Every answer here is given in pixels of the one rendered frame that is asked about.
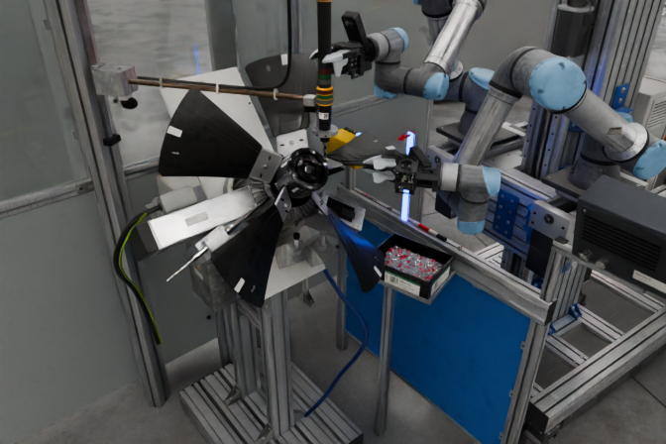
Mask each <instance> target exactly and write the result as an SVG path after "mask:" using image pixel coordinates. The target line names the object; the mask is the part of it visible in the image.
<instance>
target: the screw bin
mask: <svg viewBox="0 0 666 444"><path fill-rule="evenodd" d="M394 245H396V246H399V247H401V248H404V249H407V250H410V252H413V253H416V254H417V253H419V255H421V256H424V257H426V258H429V259H432V260H435V261H436V262H439V263H441V264H444V266H443V267H442V269H441V270H440V271H439V272H438V273H437V274H436V275H435V276H434V277H433V278H432V279H431V281H426V280H423V279H421V278H418V277H415V276H412V275H410V274H408V273H405V272H403V271H400V270H398V269H396V268H393V267H391V266H389V265H386V264H385V267H384V271H383V275H382V277H381V280H383V281H385V282H387V283H390V284H392V285H394V286H397V287H399V288H402V289H404V290H406V291H409V292H411V293H413V294H416V295H418V296H420V297H423V298H425V299H427V300H428V299H429V298H430V297H431V296H432V294H433V293H434V292H435V291H436V290H437V289H438V288H439V286H440V285H441V284H442V283H443V282H444V281H445V280H446V278H447V277H448V276H449V275H450V274H451V269H452V262H453V260H454V259H455V256H453V255H450V254H447V253H445V252H442V251H440V250H437V249H434V248H432V247H429V246H426V245H424V244H421V243H419V242H416V241H413V240H411V239H408V238H406V237H403V236H400V235H398V234H395V233H392V234H391V235H390V236H389V237H388V238H387V239H385V240H384V241H383V242H382V243H381V244H380V245H379V246H377V248H378V249H379V250H381V251H382V252H383V254H385V253H386V252H387V251H389V248H392V247H393V246H394Z"/></svg>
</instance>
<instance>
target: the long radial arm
mask: <svg viewBox="0 0 666 444"><path fill-rule="evenodd" d="M256 206H257V204H256V203H255V200H254V198H253V196H252V194H251V189H250V186H249V185H248V186H245V187H242V188H239V189H236V190H234V191H231V192H228V193H225V194H222V195H220V196H217V197H214V198H211V199H208V200H205V201H203V202H200V203H197V204H194V205H191V206H189V207H186V208H183V209H180V210H177V211H175V212H172V213H170V214H167V215H164V216H162V217H159V218H156V219H153V220H150V221H148V223H149V225H150V228H151V230H152V232H153V235H154V237H155V239H156V242H157V244H158V246H159V250H158V251H156V252H155V253H154V254H153V255H151V257H152V256H154V255H157V254H160V253H162V252H165V251H167V250H170V249H172V248H175V247H177V246H180V245H182V244H185V243H187V242H190V241H192V240H195V239H197V238H200V237H202V236H205V235H206V234H208V233H209V232H211V231H212V230H214V229H215V228H216V227H218V226H219V225H220V224H222V225H223V227H224V228H225V227H227V226H228V225H230V224H231V223H232V222H233V221H236V220H237V219H239V218H240V217H241V216H242V215H244V214H245V213H246V212H247V211H249V210H250V209H253V208H254V207H256Z"/></svg>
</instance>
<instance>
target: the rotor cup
mask: <svg viewBox="0 0 666 444"><path fill-rule="evenodd" d="M285 162H286V165H285V166H283V167H281V165H283V164H284V163H285ZM306 166H311V167H312V172H311V173H307V172H306V171H305V167H306ZM328 176H329V168H328V164H327V163H326V161H325V159H324V158H323V157H322V155H321V154H320V153H318V152H317V151H315V150H313V149H310V148H299V149H297V150H295V151H293V152H292V153H291V154H289V155H288V156H287V157H285V158H282V160H281V162H280V164H279V166H278V168H277V171H276V173H275V175H274V177H273V179H272V181H271V182H270V183H266V182H264V184H265V188H266V191H267V193H268V195H269V197H270V198H271V199H272V200H273V201H275V199H276V198H277V196H278V193H279V191H280V189H281V188H282V186H283V185H284V187H286V190H287V193H288V196H289V199H290V201H291V207H290V208H296V207H299V206H301V205H303V204H305V203H306V202H307V201H308V200H309V199H310V197H311V194H313V193H314V192H316V191H318V190H320V189H321V188H322V187H323V186H324V185H325V184H326V182H327V180H328ZM295 188H299V190H297V191H295V192H293V191H292V190H294V189H295Z"/></svg>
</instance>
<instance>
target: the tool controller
mask: <svg viewBox="0 0 666 444"><path fill-rule="evenodd" d="M572 254H573V255H575V256H577V257H579V258H581V259H582V260H583V261H585V262H589V263H591V264H593V265H595V266H597V267H598V268H599V269H602V270H606V271H608V272H610V273H612V274H614V275H616V276H618V277H620V278H623V279H625V280H627V281H629V282H631V283H633V284H635V285H638V286H640V287H642V288H644V289H646V290H648V291H650V292H652V293H654V294H656V295H658V296H660V297H662V298H664V299H666V197H663V196H661V195H658V194H655V193H652V192H650V191H647V190H644V189H641V188H639V187H636V186H633V185H630V184H628V183H625V182H622V181H619V180H617V179H614V178H611V177H608V176H606V175H602V176H601V177H600V178H599V179H598V180H597V181H596V182H594V183H593V184H592V185H591V186H590V187H589V188H588V189H587V190H586V191H585V192H584V193H583V194H582V195H581V196H580V197H579V198H578V205H577V213H576V222H575V230H574V239H573V248H572Z"/></svg>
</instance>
